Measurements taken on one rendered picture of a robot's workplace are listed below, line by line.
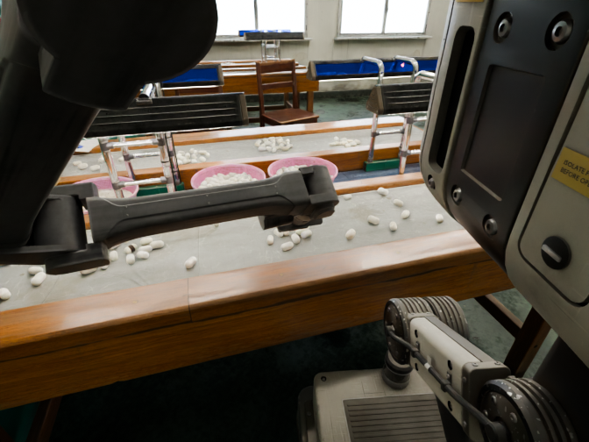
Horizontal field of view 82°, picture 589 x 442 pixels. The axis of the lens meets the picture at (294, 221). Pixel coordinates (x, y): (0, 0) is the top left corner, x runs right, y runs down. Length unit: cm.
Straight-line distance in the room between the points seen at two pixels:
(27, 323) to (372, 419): 76
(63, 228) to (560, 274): 48
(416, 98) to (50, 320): 101
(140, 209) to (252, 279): 36
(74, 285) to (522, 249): 88
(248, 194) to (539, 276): 40
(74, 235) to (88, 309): 34
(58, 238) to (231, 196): 22
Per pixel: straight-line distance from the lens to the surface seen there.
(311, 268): 80
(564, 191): 20
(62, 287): 95
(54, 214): 51
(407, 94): 103
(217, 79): 141
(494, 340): 188
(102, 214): 50
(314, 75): 148
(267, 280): 77
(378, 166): 157
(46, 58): 21
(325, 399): 93
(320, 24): 618
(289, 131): 177
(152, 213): 49
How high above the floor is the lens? 128
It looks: 32 degrees down
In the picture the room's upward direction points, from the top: straight up
